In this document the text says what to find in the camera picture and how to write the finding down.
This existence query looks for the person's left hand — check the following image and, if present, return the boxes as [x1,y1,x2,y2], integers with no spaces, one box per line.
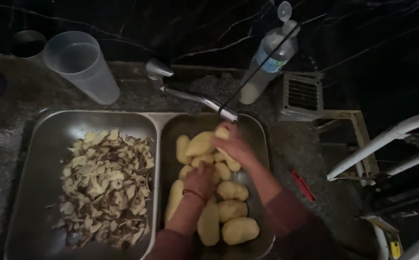
[183,160,216,203]

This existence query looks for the person's right hand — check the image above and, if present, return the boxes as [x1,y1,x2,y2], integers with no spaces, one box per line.
[211,122,259,169]

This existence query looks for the long peeled potato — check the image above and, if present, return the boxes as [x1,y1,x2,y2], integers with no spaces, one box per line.
[215,127,242,173]

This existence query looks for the heap of peeled potatoes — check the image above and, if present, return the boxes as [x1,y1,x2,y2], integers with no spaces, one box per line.
[164,131,261,247]

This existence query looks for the chrome faucet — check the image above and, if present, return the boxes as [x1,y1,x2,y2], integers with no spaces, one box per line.
[145,58,240,124]

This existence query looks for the red peeler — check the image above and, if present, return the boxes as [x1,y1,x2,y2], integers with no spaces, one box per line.
[291,169,317,203]

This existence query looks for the metal potato cutter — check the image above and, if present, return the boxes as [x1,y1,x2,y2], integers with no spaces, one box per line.
[277,71,325,122]

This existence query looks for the clear plastic bottle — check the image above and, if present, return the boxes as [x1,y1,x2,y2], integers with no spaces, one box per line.
[239,1,301,105]

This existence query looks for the pile of potato peels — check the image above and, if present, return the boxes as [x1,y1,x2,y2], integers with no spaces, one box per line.
[46,129,155,250]

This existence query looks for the translucent plastic cup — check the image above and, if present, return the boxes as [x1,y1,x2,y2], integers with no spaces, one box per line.
[43,31,120,105]

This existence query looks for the steel double sink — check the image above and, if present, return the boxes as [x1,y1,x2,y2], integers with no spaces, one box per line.
[4,109,276,260]

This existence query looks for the yellow tool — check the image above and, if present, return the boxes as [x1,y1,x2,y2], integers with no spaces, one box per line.
[390,240,402,260]

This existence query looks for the crumpled clear plastic bag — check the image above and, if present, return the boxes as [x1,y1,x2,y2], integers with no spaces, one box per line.
[0,127,24,150]

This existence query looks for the steel cup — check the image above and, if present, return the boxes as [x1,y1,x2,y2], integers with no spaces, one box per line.
[12,30,48,67]

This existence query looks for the red thread bracelet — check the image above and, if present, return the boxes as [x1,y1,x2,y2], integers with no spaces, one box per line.
[182,188,207,203]

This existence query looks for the black cord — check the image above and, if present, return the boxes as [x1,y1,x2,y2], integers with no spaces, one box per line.
[218,23,301,117]

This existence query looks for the wooden frame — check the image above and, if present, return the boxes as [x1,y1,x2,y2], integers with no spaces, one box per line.
[317,110,380,181]

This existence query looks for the white metal chair frame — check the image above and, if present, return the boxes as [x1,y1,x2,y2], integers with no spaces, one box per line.
[326,109,419,260]

